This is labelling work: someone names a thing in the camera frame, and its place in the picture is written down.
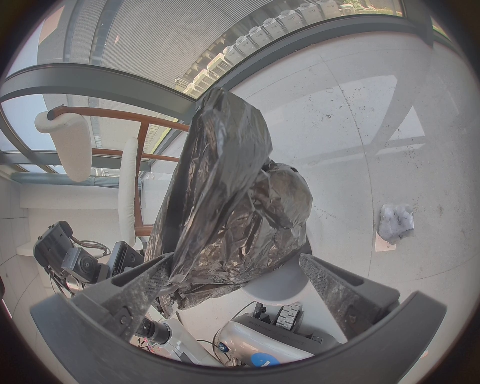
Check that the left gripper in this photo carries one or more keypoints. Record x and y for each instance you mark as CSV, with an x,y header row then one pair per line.
x,y
125,260

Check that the wooden chair with cream cushions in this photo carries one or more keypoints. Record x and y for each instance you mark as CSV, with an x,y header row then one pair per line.
x,y
77,150

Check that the window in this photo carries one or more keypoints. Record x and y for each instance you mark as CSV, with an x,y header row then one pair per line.
x,y
112,75

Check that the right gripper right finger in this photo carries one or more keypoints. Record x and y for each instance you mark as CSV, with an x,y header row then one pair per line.
x,y
337,296

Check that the black plastic bag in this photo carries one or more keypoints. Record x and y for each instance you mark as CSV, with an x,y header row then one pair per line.
x,y
221,195

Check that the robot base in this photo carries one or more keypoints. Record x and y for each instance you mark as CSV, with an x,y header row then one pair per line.
x,y
262,339

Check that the white trash bin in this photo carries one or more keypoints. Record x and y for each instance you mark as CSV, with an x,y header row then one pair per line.
x,y
279,285

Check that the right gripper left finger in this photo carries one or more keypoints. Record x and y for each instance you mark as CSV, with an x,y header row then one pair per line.
x,y
138,296

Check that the crumpled white paper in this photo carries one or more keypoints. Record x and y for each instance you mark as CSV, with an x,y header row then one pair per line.
x,y
396,221

